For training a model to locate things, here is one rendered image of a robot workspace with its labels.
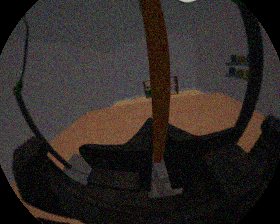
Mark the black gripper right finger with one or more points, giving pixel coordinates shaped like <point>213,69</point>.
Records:
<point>183,150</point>

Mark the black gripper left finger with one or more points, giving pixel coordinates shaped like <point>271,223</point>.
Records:
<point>134,156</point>

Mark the grey loop with orange handle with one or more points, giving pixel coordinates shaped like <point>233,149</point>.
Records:
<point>158,63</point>

